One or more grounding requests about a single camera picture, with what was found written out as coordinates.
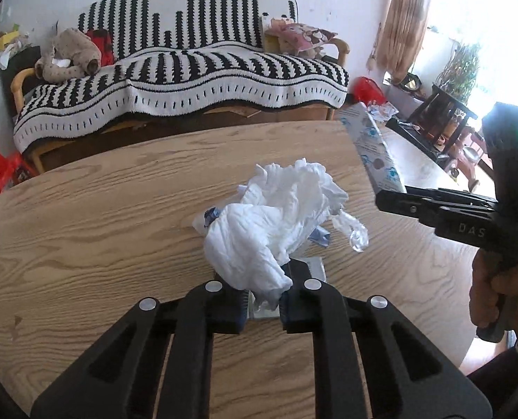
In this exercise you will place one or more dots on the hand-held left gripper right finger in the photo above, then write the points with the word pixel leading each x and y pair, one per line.
pixel 287 312

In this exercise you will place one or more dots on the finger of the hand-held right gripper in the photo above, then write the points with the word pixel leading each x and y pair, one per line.
pixel 416 208
pixel 451 195

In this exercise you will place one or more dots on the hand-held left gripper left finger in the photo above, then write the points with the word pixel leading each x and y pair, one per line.
pixel 237 314

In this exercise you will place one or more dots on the white tissue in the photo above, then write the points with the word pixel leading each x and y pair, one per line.
pixel 246 248

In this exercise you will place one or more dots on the clear plastic wrap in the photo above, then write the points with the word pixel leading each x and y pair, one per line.
pixel 353 232

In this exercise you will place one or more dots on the silver wrapper with blue print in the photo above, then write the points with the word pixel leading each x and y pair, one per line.
pixel 372 148

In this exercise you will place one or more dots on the blue white plastic wrapper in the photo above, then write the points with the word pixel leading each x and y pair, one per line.
pixel 321 237

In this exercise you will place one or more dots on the large white paper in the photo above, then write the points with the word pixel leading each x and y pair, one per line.
pixel 294 187

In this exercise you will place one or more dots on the person's right forearm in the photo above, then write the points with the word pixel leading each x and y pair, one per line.
pixel 503 373

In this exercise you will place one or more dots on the person's right hand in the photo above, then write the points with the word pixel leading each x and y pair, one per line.
pixel 483 288

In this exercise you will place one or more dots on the pink plastic toy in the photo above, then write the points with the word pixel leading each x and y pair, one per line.
pixel 464 161

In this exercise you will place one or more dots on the black wooden chair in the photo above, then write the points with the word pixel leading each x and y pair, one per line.
pixel 442 109

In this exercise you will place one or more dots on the white printed plastic bag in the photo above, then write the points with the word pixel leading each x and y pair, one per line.
pixel 383 110

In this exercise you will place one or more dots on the potted plant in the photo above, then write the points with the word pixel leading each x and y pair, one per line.
pixel 462 67

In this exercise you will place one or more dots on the beige curtain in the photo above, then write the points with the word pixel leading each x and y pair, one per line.
pixel 405 22

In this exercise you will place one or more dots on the floral pillow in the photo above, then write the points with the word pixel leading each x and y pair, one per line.
pixel 302 35

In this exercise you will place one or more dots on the red plaid cushion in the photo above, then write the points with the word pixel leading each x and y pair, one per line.
pixel 104 46

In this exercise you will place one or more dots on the brown plush toy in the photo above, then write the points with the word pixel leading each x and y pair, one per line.
pixel 73 50

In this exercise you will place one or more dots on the wooden sofa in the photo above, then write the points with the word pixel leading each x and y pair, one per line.
pixel 19 80

